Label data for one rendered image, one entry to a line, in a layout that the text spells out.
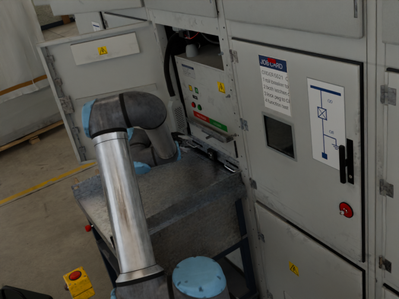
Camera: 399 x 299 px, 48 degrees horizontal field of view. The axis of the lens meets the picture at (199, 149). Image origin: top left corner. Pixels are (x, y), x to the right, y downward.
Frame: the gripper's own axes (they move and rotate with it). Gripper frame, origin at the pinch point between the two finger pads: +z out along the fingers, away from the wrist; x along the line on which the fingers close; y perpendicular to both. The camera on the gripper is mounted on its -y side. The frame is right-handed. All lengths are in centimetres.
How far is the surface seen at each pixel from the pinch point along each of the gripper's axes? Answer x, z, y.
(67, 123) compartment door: -13, -40, -65
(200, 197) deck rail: -18.3, -3.9, 27.0
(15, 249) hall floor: -137, -34, -143
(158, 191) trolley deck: -26.2, -11.0, 1.2
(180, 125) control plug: 4.7, 5.3, -19.3
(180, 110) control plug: 12.8, 2.9, -19.3
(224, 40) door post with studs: 52, -18, 32
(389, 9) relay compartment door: 66, -29, 110
